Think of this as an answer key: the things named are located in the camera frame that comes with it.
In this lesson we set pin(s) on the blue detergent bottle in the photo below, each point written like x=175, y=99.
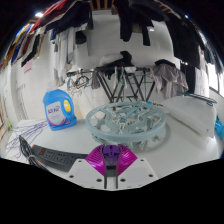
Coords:
x=58, y=113

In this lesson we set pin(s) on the black power strip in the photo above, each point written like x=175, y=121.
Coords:
x=60, y=156

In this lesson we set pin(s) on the grey garment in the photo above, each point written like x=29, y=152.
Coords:
x=171, y=80

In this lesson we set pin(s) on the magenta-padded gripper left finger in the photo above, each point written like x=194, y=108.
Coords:
x=83, y=171

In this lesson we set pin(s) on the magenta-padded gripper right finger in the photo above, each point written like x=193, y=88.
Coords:
x=140, y=171

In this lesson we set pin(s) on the hanging dark clothes row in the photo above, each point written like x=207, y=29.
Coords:
x=186, y=40

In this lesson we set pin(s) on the white pillow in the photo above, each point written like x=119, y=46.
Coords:
x=193, y=113

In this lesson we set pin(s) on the white and black clothes pile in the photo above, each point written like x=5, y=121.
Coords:
x=115, y=58

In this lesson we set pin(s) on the black folding drying rack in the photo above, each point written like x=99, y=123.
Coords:
x=115, y=85

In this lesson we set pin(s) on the ceiling light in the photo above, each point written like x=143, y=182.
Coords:
x=39, y=14

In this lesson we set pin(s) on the round pale green peg hanger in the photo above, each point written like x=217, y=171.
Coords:
x=125, y=120

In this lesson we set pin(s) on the hanging dark garments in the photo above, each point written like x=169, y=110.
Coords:
x=133, y=16

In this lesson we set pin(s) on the hanging white garments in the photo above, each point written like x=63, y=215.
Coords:
x=61, y=53

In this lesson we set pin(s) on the pink wall sign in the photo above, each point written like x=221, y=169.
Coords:
x=28, y=66

